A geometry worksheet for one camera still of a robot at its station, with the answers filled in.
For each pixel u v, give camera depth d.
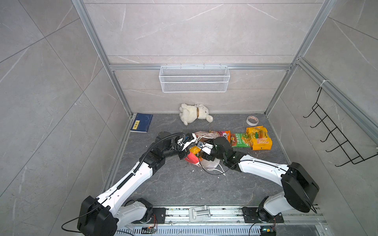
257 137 0.98
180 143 0.61
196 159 0.74
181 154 0.65
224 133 1.04
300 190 0.42
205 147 0.71
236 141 1.01
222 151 0.65
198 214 0.72
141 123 1.16
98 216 0.37
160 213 0.73
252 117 1.18
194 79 1.01
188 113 1.10
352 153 0.60
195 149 0.82
